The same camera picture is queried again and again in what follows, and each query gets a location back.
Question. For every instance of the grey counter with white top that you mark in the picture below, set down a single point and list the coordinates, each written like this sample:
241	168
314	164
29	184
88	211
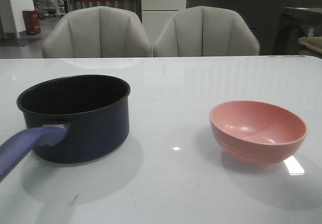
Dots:
261	16

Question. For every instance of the white drawer cabinet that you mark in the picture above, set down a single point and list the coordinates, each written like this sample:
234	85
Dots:
155	14

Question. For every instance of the right grey upholstered chair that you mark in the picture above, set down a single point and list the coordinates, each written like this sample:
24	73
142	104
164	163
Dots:
206	31

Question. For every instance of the dark blue saucepan purple handle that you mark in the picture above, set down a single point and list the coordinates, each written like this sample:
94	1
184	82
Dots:
70	120

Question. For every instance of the left grey upholstered chair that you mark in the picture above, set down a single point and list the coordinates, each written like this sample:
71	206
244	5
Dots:
98	32

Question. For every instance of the pink plastic bowl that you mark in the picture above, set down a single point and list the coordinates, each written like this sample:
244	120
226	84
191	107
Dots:
257	132

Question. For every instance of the beige cushion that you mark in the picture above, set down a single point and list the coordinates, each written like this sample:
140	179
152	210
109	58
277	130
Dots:
310	46

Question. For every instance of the grey upholstered chair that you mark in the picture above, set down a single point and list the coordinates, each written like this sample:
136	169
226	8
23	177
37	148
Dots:
206	31
98	32

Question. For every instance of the red bin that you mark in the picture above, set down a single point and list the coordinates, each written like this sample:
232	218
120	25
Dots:
31	21

